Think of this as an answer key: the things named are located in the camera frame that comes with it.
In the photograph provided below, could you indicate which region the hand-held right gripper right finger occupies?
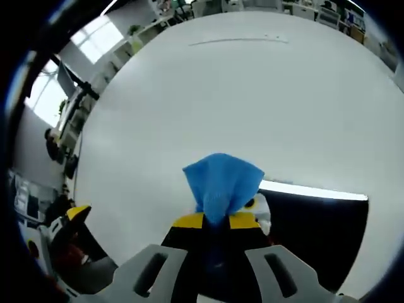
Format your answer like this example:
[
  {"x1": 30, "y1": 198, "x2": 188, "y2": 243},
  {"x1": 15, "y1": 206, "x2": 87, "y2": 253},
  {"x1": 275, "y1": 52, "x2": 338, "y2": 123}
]
[{"x1": 220, "y1": 213, "x2": 351, "y2": 303}]

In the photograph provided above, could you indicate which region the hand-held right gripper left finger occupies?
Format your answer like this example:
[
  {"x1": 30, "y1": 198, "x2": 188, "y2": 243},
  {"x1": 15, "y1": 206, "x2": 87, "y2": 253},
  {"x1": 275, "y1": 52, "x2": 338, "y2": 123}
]
[{"x1": 78, "y1": 211, "x2": 209, "y2": 303}]

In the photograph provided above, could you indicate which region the blue cleaning cloth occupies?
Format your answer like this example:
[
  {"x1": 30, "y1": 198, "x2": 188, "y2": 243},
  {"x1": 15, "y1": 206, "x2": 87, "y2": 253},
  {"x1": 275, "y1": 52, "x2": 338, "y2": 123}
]
[{"x1": 182, "y1": 153, "x2": 265, "y2": 227}]

